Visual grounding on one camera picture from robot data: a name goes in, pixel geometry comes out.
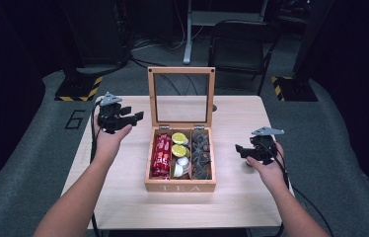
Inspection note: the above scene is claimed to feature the wooden tea box glass lid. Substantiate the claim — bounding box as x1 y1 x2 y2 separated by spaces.
144 66 217 194

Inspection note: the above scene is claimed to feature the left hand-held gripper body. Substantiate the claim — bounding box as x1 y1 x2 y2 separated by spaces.
97 91 128 134

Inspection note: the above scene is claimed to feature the bundle of red sachets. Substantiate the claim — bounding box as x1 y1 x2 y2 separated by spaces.
151 132 173 179

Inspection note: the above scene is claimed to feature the pile of dark tea bags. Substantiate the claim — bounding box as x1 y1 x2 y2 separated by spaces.
190 130 212 181

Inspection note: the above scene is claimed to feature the black floor cable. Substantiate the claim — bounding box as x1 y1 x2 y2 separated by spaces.
292 186 335 237

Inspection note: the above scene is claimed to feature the person's left hand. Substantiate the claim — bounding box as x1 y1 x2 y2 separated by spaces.
93 113 134 160

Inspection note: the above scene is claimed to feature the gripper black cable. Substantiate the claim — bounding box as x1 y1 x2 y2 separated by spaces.
89 100 104 237
260 139 291 237

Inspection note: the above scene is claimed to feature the person's right hand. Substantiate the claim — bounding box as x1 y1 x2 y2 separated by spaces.
245 141 289 196

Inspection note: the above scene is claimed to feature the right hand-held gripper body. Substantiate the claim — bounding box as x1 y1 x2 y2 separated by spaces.
250 125 286 165

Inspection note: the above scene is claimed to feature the black equipment cabinet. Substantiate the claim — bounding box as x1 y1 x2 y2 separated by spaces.
61 0 131 69

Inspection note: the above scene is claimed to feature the white desk frame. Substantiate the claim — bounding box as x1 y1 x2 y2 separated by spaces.
183 0 269 65

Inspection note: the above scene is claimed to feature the black stand striped base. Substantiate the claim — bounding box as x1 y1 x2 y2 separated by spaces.
54 62 104 103
269 0 335 103

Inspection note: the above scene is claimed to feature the black folding chair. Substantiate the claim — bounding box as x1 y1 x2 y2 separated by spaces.
205 19 281 97

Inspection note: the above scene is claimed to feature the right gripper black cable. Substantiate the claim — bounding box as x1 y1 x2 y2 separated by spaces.
260 139 291 237

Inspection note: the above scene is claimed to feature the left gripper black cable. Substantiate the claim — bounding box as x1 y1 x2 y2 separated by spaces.
89 100 104 237

